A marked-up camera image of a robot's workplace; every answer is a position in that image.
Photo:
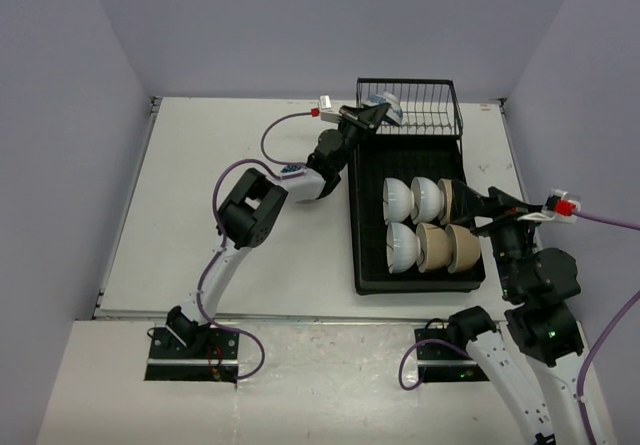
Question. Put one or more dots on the beige bowl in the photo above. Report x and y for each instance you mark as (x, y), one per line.
(465, 247)
(446, 188)
(435, 248)

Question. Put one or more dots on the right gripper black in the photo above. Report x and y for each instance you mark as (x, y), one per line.
(506, 208)

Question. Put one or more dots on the black wire dish rack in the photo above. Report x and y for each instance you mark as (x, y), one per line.
(428, 106)

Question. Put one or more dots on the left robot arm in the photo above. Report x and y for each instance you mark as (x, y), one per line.
(249, 197)

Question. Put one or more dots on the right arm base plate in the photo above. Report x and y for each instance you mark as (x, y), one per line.
(439, 364)

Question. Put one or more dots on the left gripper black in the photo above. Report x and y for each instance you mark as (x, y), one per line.
(362, 115)

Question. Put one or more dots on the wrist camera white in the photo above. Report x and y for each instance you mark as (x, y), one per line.
(324, 110)
(560, 207)

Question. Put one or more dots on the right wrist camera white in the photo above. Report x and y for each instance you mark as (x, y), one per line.
(560, 207)

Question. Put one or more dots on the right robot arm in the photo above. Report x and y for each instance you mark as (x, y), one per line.
(538, 283)

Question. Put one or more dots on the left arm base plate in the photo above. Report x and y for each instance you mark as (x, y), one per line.
(212, 357)

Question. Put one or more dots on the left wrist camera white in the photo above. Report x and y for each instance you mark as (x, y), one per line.
(324, 110)

